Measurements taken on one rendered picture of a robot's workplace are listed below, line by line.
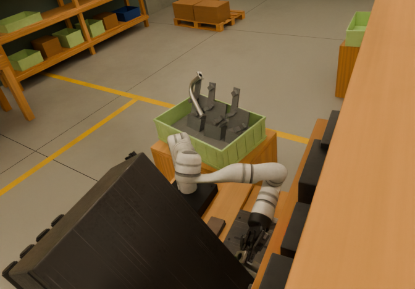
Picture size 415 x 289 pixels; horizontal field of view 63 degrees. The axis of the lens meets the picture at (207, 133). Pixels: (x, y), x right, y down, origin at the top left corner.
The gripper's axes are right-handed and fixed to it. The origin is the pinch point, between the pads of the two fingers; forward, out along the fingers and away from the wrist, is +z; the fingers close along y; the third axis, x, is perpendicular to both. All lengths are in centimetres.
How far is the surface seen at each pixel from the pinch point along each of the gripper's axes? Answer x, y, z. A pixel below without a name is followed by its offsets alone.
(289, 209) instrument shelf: -13.7, 35.1, -3.5
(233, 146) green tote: 4, -63, -72
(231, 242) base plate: 11.5, -37.2, -14.1
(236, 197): 11, -47, -39
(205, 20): -40, -361, -460
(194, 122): -17, -95, -91
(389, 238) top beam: -36, 80, 19
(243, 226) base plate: 14.4, -37.9, -23.4
